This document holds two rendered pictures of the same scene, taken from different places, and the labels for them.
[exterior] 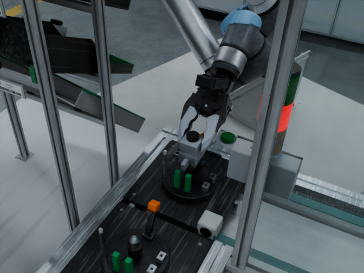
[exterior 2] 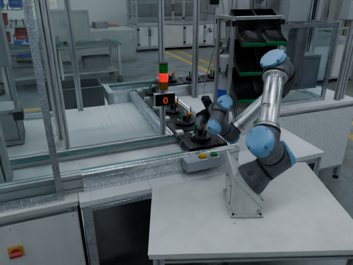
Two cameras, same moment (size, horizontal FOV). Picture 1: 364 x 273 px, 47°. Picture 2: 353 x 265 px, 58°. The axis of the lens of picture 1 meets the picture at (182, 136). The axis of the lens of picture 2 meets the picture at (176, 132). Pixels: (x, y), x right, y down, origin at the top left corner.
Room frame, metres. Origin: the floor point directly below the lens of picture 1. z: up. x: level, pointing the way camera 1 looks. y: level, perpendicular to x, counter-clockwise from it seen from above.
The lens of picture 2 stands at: (1.85, -1.39, 1.78)
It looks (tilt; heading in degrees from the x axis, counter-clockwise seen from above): 24 degrees down; 134
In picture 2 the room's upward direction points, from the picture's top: straight up
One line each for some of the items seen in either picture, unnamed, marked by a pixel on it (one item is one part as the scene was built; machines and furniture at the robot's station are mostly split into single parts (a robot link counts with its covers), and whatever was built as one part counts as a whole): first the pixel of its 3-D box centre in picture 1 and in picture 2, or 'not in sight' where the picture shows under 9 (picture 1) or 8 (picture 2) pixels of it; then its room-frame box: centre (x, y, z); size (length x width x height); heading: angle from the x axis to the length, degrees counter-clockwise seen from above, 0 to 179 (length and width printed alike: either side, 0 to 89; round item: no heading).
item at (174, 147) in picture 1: (189, 184); (200, 139); (0.73, -0.02, 0.96); 0.24 x 0.24 x 0.02; 65
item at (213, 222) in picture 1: (209, 225); (179, 133); (0.60, -0.07, 0.97); 0.05 x 0.05 x 0.04; 65
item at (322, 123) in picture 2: not in sight; (281, 135); (0.56, 1.50, 0.43); 1.11 x 0.68 x 0.86; 65
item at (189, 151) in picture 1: (190, 148); (200, 119); (0.73, -0.02, 1.09); 0.08 x 0.04 x 0.07; 155
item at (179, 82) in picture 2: not in sight; (169, 77); (-0.36, 0.80, 1.01); 0.24 x 0.24 x 0.13; 65
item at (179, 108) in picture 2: not in sight; (172, 105); (0.28, 0.19, 1.01); 0.24 x 0.24 x 0.13; 65
